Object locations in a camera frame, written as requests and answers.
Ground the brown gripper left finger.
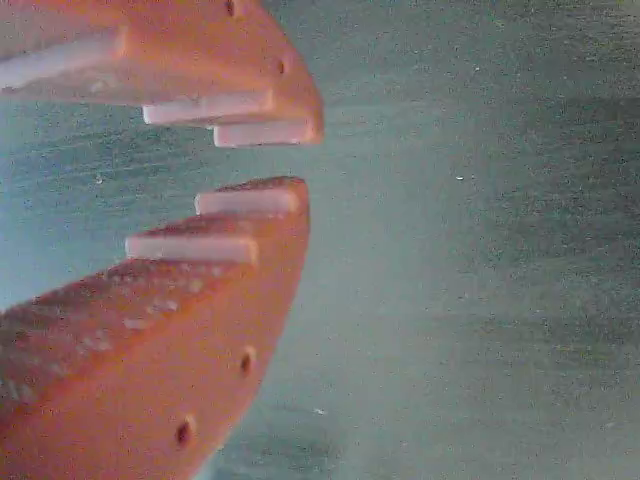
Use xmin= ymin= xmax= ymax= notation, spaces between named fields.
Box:
xmin=0 ymin=175 xmax=312 ymax=480

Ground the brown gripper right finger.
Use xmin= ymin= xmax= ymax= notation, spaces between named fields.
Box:
xmin=0 ymin=0 xmax=326 ymax=148

